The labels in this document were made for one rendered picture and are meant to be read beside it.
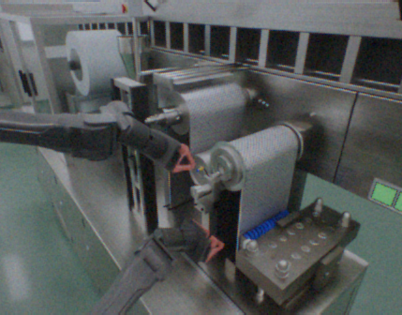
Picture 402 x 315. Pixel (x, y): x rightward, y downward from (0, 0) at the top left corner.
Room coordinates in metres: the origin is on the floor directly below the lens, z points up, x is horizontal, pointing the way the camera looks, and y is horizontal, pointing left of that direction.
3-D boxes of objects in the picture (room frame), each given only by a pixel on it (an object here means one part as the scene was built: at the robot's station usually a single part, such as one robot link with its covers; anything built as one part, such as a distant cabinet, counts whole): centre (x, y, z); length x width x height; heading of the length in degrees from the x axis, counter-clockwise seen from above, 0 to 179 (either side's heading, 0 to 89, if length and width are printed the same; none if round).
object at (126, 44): (1.34, 0.28, 1.50); 0.14 x 0.14 x 0.06
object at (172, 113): (0.89, 0.09, 1.33); 0.06 x 0.06 x 0.06; 38
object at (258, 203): (0.73, -0.22, 1.11); 0.23 x 0.01 x 0.18; 128
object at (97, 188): (1.47, 0.47, 0.88); 2.52 x 0.66 x 0.04; 38
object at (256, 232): (0.71, -0.23, 1.03); 0.21 x 0.04 x 0.03; 128
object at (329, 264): (0.60, -0.39, 0.96); 0.10 x 0.03 x 0.11; 128
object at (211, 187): (0.71, -0.03, 1.05); 0.06 x 0.05 x 0.31; 128
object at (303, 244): (0.66, -0.32, 1.00); 0.40 x 0.16 x 0.06; 128
